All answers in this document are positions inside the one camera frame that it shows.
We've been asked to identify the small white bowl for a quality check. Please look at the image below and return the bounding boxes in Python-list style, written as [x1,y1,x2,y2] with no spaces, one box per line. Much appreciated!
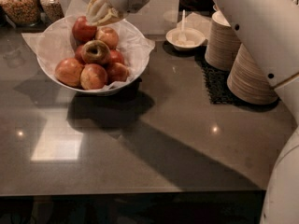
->
[166,28,206,51]

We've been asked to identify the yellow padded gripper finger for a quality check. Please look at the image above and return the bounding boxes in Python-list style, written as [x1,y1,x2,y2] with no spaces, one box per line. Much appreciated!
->
[86,0,123,26]

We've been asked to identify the red right middle apple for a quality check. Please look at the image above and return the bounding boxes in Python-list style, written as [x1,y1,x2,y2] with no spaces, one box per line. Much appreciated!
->
[110,49,124,63]

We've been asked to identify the large white bowl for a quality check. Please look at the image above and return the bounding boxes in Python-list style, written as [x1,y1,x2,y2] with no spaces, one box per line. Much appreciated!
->
[36,14,150,97]

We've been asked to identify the white paper bowl liner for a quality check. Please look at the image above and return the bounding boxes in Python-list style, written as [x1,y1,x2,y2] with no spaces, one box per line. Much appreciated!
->
[22,0,155,96]

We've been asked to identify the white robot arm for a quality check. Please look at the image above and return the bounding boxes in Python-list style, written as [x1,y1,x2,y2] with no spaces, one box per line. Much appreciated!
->
[87,0,299,224]

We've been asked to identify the dark red top apple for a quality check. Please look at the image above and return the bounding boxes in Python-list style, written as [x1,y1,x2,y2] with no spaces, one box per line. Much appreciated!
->
[72,16,97,42]

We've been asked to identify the glass cereal jar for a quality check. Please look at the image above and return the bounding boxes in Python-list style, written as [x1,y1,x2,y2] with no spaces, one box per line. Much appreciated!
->
[0,0,40,26]
[40,0,64,22]

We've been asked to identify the front right red apple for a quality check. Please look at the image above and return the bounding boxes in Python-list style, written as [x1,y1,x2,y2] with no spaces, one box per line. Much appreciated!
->
[106,63,129,83]

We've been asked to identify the right clear acrylic sign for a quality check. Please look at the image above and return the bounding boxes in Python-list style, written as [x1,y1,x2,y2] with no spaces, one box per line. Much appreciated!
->
[126,0,179,35]

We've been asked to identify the black mesh mat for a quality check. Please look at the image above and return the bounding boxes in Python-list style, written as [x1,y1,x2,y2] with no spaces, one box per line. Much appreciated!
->
[195,54,247,106]

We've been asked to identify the white plastic spoon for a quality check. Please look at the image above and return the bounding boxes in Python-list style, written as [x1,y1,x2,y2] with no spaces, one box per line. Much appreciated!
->
[178,11,187,42]

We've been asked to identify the stack paper bowls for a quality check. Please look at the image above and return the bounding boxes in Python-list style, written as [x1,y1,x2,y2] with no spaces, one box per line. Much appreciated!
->
[205,11,241,71]
[227,45,278,105]

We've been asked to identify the pale red back apple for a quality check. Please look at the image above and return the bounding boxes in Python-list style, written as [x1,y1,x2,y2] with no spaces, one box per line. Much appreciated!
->
[95,27,119,49]

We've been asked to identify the left glass cereal jar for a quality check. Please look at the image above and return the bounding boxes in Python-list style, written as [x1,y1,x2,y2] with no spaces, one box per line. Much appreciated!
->
[0,0,40,26]

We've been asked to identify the yellow-red apple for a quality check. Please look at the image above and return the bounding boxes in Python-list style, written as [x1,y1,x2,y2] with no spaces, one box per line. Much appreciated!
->
[82,40,110,65]
[80,63,108,90]

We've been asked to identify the back stack paper bowls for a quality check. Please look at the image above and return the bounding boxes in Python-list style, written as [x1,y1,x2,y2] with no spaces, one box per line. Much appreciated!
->
[205,11,241,71]

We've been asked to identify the red left hidden apple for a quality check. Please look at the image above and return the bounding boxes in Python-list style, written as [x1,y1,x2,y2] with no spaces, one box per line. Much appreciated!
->
[75,45,85,63]

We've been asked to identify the front stack paper bowls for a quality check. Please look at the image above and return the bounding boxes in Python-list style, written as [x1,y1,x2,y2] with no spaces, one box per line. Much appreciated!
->
[227,45,278,105]

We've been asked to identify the right glass cereal jar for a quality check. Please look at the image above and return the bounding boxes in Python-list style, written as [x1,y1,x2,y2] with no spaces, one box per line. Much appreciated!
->
[40,0,64,22]

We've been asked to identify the large front left apple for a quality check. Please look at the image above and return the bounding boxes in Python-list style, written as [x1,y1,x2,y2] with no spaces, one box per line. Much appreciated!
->
[54,58,84,87]

